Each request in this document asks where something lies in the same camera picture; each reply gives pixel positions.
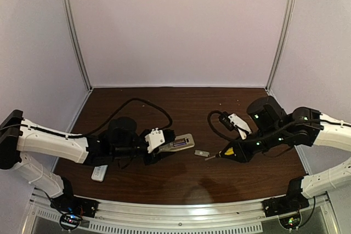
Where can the purple battery in remote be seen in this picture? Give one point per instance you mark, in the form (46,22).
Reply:
(179,143)

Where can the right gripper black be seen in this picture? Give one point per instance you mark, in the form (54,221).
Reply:
(245,150)

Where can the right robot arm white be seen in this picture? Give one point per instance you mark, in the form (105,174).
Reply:
(304,126)

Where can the aluminium frame post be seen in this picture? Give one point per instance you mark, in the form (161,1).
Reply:
(75,44)
(287,17)

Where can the left aluminium frame post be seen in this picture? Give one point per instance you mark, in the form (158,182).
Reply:
(75,44)

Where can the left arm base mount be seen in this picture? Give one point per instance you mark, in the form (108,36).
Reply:
(75,205)

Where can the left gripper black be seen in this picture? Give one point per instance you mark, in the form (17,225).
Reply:
(153,156)

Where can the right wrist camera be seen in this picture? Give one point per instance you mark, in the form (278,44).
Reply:
(234,122)

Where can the grey remote control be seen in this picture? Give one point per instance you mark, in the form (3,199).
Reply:
(170,148)

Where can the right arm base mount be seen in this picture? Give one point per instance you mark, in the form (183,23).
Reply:
(284,204)

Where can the aluminium front rail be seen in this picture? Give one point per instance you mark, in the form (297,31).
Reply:
(237,217)

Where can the grey battery cover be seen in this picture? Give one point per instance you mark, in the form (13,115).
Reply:
(200,153)

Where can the yellow handled screwdriver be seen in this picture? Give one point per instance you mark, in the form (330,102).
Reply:
(229,153)

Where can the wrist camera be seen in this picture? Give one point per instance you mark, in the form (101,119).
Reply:
(234,122)
(158,137)

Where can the white remote control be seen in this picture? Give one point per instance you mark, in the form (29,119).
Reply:
(99,172)

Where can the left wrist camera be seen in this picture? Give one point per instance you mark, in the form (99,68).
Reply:
(158,137)

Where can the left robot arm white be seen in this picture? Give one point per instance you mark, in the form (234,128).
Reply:
(19,137)

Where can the right aluminium frame post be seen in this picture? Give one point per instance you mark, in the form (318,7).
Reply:
(287,17)

